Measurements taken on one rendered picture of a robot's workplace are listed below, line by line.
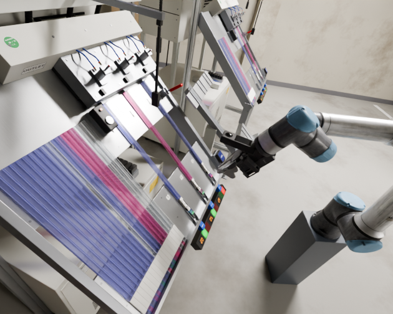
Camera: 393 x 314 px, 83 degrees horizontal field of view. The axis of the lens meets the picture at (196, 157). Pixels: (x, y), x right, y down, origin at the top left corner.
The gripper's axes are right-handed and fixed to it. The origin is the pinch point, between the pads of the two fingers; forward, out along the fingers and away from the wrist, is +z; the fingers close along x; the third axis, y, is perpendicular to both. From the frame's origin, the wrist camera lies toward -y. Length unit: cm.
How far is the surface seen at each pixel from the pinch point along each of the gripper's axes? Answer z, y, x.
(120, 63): -5.0, -47.6, -0.5
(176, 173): 12.4, -9.6, -4.1
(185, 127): 11.3, -18.5, 18.9
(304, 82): 39, 90, 387
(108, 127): 1.0, -35.2, -18.3
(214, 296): 70, 62, -6
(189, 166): 13.2, -6.6, 4.6
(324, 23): -35, 35, 382
